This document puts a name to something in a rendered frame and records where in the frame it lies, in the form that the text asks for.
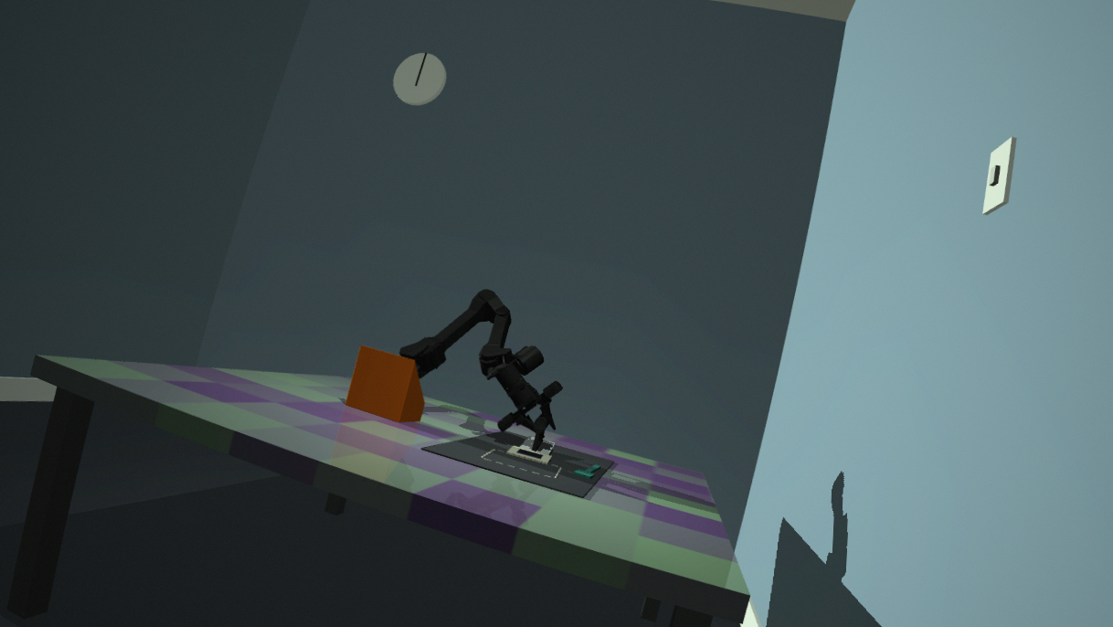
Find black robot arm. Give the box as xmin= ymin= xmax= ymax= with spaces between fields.
xmin=398 ymin=290 xmax=544 ymax=390

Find pale yellow tile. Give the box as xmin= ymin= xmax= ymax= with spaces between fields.
xmin=506 ymin=445 xmax=552 ymax=464

